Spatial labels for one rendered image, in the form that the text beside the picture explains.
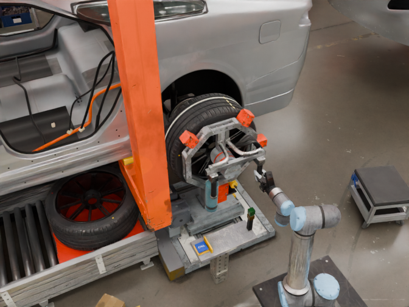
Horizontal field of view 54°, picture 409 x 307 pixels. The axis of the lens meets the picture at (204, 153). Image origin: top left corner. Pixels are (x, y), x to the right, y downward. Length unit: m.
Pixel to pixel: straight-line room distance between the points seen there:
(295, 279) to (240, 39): 1.55
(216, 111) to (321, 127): 2.11
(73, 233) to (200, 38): 1.54
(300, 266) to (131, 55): 1.38
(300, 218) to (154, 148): 0.86
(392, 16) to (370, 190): 1.87
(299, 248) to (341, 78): 3.50
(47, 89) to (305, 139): 2.51
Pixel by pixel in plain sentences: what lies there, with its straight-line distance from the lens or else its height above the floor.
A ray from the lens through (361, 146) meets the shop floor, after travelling 4.41.
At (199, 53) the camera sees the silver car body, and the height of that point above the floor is 1.44.
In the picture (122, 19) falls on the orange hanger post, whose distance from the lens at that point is 1.82.
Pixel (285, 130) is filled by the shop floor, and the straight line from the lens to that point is 4.40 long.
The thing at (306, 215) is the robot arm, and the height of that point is 1.18.
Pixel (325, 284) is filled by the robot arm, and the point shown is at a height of 0.62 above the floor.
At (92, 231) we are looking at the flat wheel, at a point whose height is 0.49.
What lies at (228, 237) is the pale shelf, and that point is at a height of 0.45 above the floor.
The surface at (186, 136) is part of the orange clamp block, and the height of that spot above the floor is 1.11.
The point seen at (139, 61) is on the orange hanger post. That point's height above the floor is 1.79.
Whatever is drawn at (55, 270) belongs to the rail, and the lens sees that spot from 2.91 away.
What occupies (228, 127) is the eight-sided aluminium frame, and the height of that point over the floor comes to 1.11.
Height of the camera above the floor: 2.74
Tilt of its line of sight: 43 degrees down
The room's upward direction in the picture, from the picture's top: straight up
